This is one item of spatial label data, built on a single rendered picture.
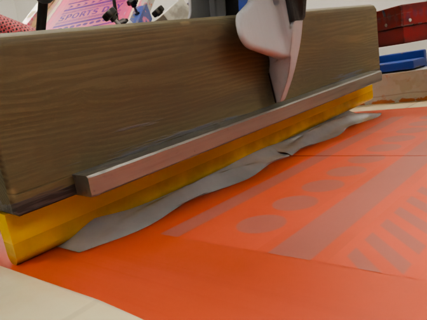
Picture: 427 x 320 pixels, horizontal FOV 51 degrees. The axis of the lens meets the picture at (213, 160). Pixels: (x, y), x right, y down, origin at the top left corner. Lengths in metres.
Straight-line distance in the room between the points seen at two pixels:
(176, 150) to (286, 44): 0.12
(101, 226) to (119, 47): 0.09
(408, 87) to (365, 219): 0.38
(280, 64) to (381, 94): 0.27
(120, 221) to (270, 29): 0.16
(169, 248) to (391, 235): 0.09
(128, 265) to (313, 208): 0.09
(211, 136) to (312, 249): 0.11
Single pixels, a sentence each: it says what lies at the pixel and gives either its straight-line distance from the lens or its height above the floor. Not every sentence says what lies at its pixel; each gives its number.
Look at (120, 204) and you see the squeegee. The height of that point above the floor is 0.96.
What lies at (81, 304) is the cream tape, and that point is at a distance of 0.17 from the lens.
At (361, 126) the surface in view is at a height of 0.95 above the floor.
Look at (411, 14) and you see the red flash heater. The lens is 1.21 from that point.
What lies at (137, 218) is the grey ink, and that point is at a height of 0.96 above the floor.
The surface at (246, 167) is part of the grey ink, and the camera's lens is 0.30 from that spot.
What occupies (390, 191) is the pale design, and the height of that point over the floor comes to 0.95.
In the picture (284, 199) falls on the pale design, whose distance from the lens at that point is 0.24.
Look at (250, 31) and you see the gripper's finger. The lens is 0.29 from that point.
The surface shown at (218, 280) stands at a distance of 0.16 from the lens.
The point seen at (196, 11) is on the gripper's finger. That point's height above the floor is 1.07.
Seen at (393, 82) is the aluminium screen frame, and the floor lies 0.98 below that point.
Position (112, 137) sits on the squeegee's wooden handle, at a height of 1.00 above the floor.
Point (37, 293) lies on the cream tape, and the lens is 0.19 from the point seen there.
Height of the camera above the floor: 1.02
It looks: 11 degrees down
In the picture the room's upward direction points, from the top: 10 degrees counter-clockwise
